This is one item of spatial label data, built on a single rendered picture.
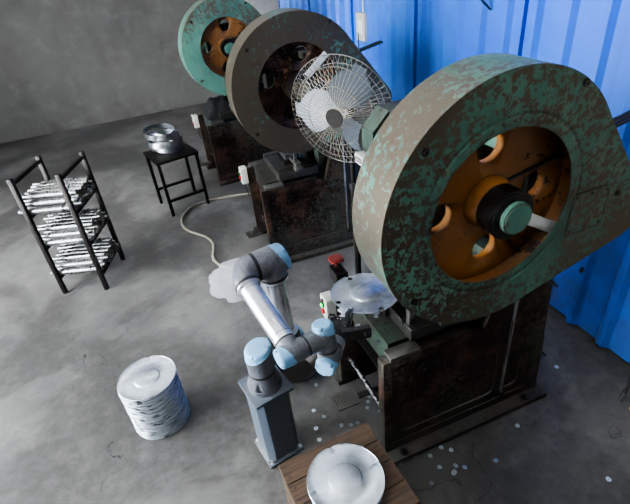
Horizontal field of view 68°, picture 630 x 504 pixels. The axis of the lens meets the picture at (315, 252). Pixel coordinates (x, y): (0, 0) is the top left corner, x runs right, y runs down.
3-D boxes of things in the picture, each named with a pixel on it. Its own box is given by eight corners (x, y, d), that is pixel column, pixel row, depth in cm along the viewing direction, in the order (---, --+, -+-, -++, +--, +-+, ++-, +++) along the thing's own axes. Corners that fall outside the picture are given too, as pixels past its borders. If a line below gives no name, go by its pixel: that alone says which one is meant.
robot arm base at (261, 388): (257, 403, 197) (253, 388, 191) (242, 381, 208) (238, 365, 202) (288, 386, 203) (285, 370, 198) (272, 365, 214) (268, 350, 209)
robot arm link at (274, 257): (268, 354, 207) (242, 248, 179) (296, 339, 212) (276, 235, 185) (280, 369, 197) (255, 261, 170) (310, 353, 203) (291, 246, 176)
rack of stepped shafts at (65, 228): (114, 289, 354) (65, 174, 302) (55, 295, 355) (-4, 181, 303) (130, 257, 390) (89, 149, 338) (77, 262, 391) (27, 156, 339)
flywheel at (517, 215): (506, 39, 102) (658, 140, 139) (450, 29, 118) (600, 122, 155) (365, 307, 127) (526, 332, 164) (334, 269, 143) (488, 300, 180)
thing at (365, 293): (375, 267, 213) (375, 266, 213) (413, 299, 190) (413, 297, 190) (319, 287, 204) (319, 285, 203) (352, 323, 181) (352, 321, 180)
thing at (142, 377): (176, 392, 225) (175, 391, 225) (114, 408, 221) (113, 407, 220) (175, 350, 249) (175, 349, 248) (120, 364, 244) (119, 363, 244)
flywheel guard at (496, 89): (384, 357, 149) (379, 98, 104) (346, 306, 172) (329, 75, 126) (624, 264, 176) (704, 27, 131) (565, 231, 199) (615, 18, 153)
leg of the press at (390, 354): (387, 469, 214) (385, 324, 165) (376, 449, 224) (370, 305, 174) (546, 397, 239) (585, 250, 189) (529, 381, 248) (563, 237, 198)
